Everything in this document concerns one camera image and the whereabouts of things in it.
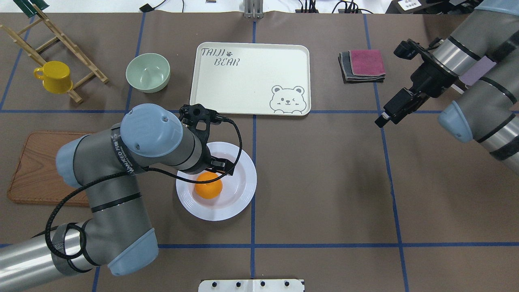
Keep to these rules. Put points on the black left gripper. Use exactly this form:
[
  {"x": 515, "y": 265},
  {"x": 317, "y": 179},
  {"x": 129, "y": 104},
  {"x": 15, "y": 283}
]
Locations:
[{"x": 219, "y": 164}]

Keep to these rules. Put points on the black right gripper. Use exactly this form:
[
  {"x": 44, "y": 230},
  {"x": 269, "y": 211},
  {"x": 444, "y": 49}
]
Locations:
[{"x": 430, "y": 82}]

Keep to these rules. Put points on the orange fruit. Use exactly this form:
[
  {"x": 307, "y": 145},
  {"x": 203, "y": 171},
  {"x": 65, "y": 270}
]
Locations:
[{"x": 208, "y": 190}]

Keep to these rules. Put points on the white round plate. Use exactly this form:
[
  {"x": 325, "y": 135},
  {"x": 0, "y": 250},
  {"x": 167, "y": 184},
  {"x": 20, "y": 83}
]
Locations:
[{"x": 238, "y": 191}]

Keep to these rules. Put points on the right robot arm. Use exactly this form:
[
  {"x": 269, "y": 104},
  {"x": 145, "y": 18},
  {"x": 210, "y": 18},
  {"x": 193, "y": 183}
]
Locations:
[{"x": 483, "y": 112}]

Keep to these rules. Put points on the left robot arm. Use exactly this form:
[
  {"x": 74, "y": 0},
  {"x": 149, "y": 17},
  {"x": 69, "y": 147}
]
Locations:
[{"x": 104, "y": 220}]

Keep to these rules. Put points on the cream bear serving tray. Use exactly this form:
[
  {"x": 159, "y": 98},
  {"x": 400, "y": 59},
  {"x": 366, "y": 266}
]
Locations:
[{"x": 252, "y": 79}]

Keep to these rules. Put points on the stacked grey and pink cloths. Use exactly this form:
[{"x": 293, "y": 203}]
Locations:
[{"x": 361, "y": 66}]

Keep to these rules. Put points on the purple cup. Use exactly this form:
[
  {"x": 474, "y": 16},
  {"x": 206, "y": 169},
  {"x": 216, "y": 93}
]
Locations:
[{"x": 477, "y": 71}]

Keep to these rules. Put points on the green bowl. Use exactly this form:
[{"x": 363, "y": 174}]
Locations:
[{"x": 148, "y": 73}]

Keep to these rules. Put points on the brown wooden cutting board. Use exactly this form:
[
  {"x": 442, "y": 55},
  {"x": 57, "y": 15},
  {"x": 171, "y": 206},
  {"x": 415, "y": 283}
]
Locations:
[{"x": 36, "y": 180}]

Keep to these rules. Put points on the yellow mug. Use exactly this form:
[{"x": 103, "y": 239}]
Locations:
[{"x": 55, "y": 77}]

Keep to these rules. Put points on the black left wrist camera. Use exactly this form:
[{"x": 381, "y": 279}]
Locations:
[{"x": 198, "y": 119}]

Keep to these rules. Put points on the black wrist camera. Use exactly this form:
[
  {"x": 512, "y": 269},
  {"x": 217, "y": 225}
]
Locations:
[
  {"x": 409, "y": 49},
  {"x": 198, "y": 119}
]

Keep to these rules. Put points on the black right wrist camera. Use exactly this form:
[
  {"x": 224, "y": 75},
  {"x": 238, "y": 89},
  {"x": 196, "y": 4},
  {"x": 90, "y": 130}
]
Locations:
[{"x": 409, "y": 49}]

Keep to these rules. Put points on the white mounting base plate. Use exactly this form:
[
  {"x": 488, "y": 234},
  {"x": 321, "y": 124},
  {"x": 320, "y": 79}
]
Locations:
[{"x": 252, "y": 285}]

